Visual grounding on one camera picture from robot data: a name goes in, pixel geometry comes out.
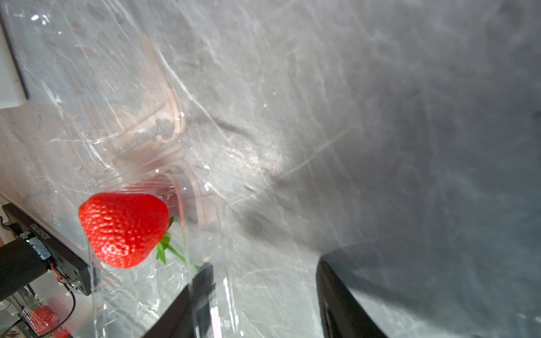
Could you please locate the red strawberry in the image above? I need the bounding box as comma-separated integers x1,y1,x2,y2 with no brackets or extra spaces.
78,192,186,269

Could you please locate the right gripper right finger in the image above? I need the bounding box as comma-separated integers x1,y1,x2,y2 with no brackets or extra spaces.
316,259,387,338

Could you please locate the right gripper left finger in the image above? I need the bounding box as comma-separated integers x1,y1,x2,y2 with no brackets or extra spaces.
143,263,215,338

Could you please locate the clear plastic clamshell container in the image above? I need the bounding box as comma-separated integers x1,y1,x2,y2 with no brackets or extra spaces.
1,1,247,337

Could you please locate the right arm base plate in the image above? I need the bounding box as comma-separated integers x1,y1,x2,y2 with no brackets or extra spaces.
1,203,92,299

